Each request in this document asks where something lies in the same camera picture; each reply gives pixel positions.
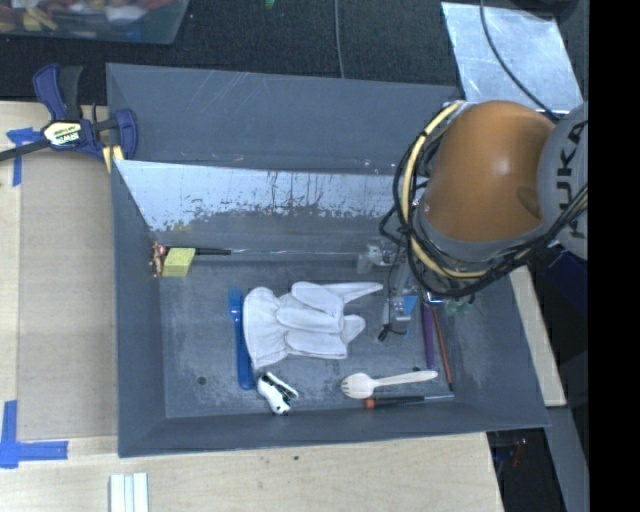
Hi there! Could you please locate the black pen with orange tip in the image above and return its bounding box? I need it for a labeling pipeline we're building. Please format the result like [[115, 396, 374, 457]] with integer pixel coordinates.
[[362, 393, 457, 411]]

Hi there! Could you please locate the white and black toy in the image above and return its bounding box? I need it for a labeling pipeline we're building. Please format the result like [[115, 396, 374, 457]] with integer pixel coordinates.
[[255, 370, 301, 417]]

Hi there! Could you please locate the small red-brown beaded thing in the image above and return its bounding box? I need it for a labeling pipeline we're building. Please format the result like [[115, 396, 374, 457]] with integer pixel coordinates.
[[149, 240, 167, 279]]

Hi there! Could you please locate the white work glove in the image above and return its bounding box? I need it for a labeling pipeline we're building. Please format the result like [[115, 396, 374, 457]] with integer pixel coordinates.
[[242, 280, 385, 372]]

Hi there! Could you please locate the purple pen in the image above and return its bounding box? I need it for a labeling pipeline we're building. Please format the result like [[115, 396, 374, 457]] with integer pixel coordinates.
[[420, 299, 437, 371]]

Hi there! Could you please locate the pale wood board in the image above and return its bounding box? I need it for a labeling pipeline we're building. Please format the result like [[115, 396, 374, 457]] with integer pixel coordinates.
[[16, 149, 121, 444]]

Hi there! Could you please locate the pale wooden spork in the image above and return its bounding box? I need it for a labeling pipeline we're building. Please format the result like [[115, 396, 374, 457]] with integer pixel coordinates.
[[340, 369, 440, 401]]

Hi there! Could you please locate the yellow sponge with black handle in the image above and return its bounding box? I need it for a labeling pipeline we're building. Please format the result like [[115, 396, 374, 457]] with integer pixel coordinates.
[[162, 245, 234, 279]]

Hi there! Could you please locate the blue plastic fork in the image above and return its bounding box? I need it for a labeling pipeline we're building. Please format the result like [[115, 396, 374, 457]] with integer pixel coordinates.
[[227, 285, 257, 392]]

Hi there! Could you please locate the grey metal bin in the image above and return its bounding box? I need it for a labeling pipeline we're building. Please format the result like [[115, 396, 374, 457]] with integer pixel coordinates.
[[104, 62, 552, 459]]

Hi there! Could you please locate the orange-brown pencil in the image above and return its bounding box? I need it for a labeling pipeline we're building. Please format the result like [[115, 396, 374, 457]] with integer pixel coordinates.
[[430, 304, 456, 392]]

